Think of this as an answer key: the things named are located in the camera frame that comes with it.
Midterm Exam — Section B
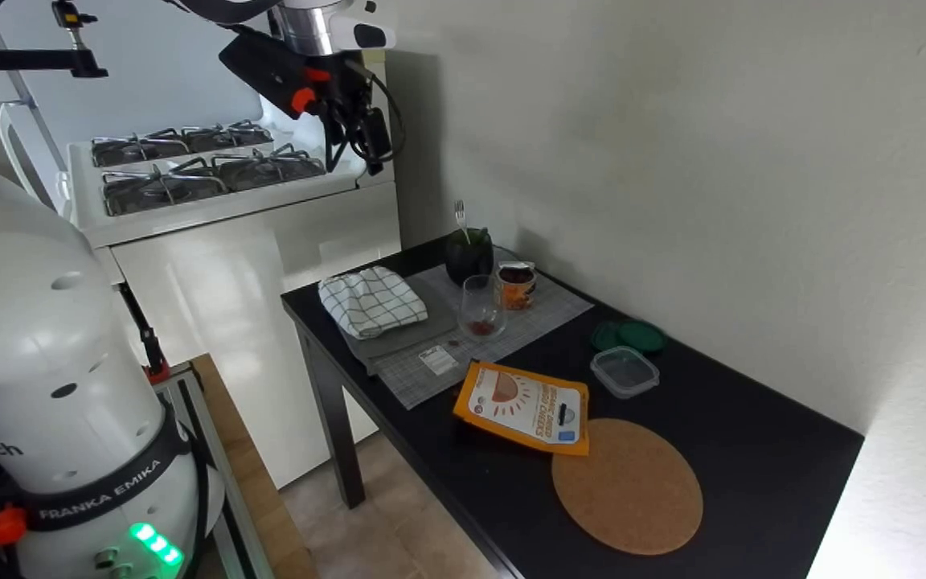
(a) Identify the orange tin can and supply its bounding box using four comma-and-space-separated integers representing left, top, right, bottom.
495, 261, 538, 312

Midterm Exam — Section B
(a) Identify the grey felt pad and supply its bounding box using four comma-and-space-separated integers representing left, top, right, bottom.
341, 301, 458, 376

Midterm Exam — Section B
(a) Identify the grey woven placemat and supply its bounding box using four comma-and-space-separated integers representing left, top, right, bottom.
370, 263, 595, 412

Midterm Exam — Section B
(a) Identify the clear plastic lunchbox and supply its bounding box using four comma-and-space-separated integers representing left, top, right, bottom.
589, 345, 662, 400

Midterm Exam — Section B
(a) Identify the clear drinking glass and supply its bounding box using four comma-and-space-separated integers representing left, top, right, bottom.
458, 274, 508, 339

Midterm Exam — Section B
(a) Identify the green round lid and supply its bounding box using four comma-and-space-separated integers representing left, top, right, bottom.
617, 319, 668, 355

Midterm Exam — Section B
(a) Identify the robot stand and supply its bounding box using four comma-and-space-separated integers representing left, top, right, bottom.
145, 353, 321, 579

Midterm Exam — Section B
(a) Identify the orange snack pouch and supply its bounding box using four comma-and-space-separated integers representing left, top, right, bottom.
453, 359, 591, 458

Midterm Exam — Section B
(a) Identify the dark mug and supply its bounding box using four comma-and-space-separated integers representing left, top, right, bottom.
444, 227, 496, 287

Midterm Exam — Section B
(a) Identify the white gas stove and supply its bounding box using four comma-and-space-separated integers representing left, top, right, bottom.
0, 0, 404, 491

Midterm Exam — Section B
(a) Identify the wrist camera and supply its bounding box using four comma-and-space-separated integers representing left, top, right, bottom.
218, 32, 321, 121

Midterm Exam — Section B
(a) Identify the round cork mat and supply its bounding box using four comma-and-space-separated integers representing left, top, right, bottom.
551, 417, 704, 556

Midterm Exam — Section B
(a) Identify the small white tag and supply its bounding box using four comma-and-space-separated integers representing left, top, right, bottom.
418, 345, 460, 377

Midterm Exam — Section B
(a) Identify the white oven door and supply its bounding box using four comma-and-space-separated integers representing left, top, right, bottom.
113, 183, 404, 490

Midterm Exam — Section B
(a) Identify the black and red clamp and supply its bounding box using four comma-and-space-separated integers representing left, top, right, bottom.
117, 281, 172, 384

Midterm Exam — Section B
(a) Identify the stove burner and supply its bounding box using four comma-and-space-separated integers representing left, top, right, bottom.
100, 164, 229, 217
211, 144, 328, 193
181, 120, 275, 154
91, 132, 191, 168

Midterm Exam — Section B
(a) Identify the white checked cloth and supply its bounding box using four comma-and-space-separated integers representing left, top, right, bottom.
318, 266, 430, 341

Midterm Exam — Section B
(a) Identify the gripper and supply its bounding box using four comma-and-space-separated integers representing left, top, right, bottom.
314, 53, 394, 176

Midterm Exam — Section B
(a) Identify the camera on mount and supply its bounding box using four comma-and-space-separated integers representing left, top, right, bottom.
0, 0, 109, 80

